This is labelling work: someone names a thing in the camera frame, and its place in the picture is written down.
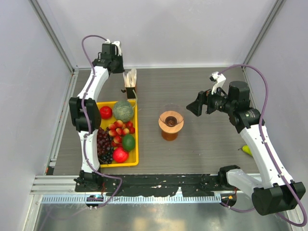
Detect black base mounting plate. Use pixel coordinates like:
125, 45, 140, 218
74, 173, 235, 197

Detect green netted melon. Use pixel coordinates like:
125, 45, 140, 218
113, 101, 134, 123

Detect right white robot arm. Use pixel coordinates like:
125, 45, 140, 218
186, 81, 306, 216

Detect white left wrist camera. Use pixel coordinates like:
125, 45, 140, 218
104, 39, 122, 56

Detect red apple front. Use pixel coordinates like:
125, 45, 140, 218
113, 147, 129, 163

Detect dark purple grape bunch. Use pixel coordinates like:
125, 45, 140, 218
97, 128, 114, 165

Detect yellow plastic fruit tray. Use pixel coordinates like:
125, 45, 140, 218
97, 100, 139, 167

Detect round wooden dripper stand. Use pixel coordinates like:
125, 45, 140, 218
158, 118, 184, 133

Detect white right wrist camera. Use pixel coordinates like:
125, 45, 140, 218
209, 71, 226, 95

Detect red apple back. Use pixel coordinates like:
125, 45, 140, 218
99, 106, 113, 120

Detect white perforated cable rail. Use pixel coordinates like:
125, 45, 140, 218
41, 193, 221, 204

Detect green lime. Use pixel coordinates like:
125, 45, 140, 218
122, 134, 136, 152

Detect red apple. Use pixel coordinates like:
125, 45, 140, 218
113, 147, 129, 163
99, 106, 113, 120

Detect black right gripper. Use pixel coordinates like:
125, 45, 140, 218
187, 83, 235, 116

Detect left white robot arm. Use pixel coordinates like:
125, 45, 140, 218
69, 41, 124, 192

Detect dark filter holder box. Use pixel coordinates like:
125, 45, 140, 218
121, 82, 137, 99

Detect green pear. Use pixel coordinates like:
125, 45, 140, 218
239, 145, 253, 157

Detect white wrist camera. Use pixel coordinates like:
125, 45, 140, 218
104, 39, 122, 56
209, 71, 226, 95

